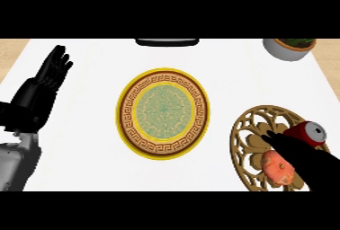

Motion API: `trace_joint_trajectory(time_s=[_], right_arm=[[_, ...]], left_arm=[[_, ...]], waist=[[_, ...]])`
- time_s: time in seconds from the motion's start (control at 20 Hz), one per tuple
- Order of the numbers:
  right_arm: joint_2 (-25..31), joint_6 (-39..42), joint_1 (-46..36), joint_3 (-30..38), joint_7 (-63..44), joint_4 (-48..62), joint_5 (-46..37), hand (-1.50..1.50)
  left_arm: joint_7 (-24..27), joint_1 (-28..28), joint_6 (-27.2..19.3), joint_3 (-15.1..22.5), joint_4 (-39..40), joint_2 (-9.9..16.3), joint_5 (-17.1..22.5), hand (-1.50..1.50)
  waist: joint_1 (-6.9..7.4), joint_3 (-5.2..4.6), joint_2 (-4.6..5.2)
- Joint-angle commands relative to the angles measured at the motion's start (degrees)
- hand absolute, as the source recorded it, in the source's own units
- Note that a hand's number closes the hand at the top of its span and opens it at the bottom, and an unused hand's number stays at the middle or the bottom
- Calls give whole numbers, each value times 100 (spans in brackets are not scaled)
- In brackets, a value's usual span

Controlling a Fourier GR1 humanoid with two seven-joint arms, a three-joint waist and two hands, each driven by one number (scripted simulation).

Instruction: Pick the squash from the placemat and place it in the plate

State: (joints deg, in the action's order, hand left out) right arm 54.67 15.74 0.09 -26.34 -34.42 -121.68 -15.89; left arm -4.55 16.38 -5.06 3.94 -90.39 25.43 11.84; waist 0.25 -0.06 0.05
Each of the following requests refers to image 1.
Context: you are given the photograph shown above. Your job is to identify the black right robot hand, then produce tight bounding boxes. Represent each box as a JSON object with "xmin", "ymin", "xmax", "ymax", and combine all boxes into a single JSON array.
[{"xmin": 260, "ymin": 129, "xmax": 340, "ymax": 192}]

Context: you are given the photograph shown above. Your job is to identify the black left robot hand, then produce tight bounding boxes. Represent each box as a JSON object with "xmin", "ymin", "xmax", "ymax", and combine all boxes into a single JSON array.
[{"xmin": 0, "ymin": 44, "xmax": 73, "ymax": 135}]

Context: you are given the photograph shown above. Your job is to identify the orange squash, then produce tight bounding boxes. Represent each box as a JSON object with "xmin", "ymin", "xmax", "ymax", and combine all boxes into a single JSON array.
[{"xmin": 258, "ymin": 149, "xmax": 295, "ymax": 187}]

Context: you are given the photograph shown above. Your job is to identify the gold openwork placemat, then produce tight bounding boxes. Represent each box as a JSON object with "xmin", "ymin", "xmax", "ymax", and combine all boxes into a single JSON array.
[{"xmin": 229, "ymin": 104, "xmax": 332, "ymax": 192}]

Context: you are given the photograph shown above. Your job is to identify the yellow patterned plate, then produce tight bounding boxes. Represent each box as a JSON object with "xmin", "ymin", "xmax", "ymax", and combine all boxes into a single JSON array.
[{"xmin": 113, "ymin": 67, "xmax": 212, "ymax": 161}]

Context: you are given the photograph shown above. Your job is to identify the red can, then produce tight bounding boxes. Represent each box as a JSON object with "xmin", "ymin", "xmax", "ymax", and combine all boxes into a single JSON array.
[{"xmin": 282, "ymin": 120, "xmax": 329, "ymax": 148}]

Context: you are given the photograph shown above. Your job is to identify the black and grey appliance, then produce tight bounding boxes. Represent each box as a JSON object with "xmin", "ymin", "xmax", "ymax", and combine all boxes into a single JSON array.
[{"xmin": 134, "ymin": 38, "xmax": 201, "ymax": 48}]

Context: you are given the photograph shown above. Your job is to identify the grey potted plant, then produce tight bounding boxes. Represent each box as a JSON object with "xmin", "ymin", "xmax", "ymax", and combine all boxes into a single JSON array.
[{"xmin": 261, "ymin": 38, "xmax": 317, "ymax": 63}]

